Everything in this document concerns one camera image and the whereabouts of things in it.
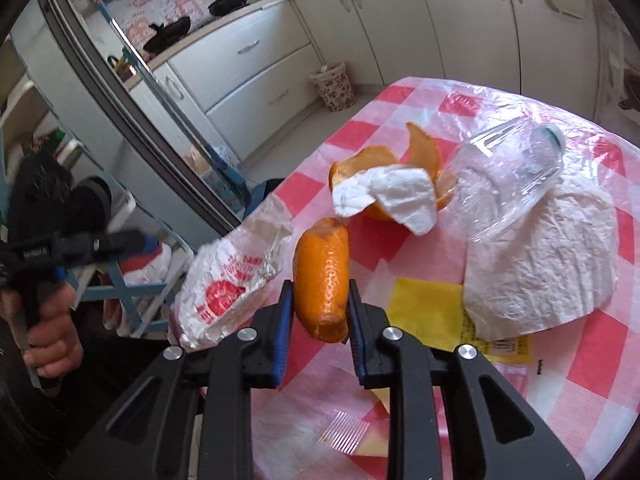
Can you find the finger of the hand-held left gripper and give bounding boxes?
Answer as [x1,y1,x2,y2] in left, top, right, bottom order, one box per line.
[60,229,161,266]

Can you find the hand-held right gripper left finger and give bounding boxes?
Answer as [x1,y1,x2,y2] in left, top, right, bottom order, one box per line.
[55,280,295,480]

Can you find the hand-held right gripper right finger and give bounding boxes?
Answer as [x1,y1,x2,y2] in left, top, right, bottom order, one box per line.
[346,279,586,480]

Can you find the long orange peel piece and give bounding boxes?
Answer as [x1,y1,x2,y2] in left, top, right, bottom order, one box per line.
[292,216,351,345]

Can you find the white plastic bag red print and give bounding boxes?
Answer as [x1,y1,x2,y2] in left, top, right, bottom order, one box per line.
[172,195,296,353]

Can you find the white tissue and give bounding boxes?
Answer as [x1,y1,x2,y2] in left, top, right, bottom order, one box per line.
[332,164,436,236]

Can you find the large curled orange peel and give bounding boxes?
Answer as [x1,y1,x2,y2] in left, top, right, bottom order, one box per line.
[327,122,458,223]

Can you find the person's left hand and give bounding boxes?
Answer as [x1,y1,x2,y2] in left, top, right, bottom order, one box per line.
[0,285,85,383]

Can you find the blue metal stool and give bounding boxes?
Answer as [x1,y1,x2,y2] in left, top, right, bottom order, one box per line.
[65,170,268,338]

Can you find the yellow packet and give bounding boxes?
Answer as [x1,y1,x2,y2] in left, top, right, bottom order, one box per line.
[390,277,533,366]

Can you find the grey refrigerator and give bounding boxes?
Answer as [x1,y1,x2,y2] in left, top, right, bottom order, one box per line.
[10,0,246,233]

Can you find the copper cup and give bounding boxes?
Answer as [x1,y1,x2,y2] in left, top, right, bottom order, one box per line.
[107,55,140,81]

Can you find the crumpled white paper bag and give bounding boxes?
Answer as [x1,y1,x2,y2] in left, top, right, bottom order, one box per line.
[462,180,618,338]

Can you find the clear plastic bottle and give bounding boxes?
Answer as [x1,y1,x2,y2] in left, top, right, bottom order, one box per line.
[452,122,566,246]

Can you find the black wok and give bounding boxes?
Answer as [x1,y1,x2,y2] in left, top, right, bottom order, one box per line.
[206,0,250,17]
[142,16,193,56]

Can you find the red white checkered tablecloth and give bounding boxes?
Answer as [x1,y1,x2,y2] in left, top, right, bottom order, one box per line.
[200,76,640,480]

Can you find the white drawer cabinet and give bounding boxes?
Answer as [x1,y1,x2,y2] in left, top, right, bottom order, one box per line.
[125,0,326,161]

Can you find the floral waste basket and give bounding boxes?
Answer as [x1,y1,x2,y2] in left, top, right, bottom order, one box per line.
[309,61,357,111]

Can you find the pink patterned backsplash sheet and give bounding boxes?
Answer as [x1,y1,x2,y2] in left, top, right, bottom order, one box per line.
[105,0,231,46]

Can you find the white cupboard doors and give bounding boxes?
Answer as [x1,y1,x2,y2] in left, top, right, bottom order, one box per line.
[290,0,616,121]

